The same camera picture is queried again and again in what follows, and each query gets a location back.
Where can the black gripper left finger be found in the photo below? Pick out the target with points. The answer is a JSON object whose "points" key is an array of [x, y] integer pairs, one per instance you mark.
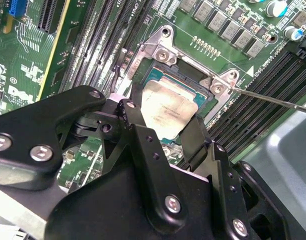
{"points": [[30, 125]]}

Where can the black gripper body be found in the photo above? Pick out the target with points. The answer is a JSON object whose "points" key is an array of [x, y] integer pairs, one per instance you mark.
{"points": [[105, 207]]}

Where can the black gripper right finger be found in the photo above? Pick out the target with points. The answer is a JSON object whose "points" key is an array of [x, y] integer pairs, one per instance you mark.
{"points": [[229, 207]]}

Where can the silver CPU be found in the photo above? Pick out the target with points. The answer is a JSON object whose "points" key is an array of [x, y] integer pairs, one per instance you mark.
{"points": [[168, 107]]}

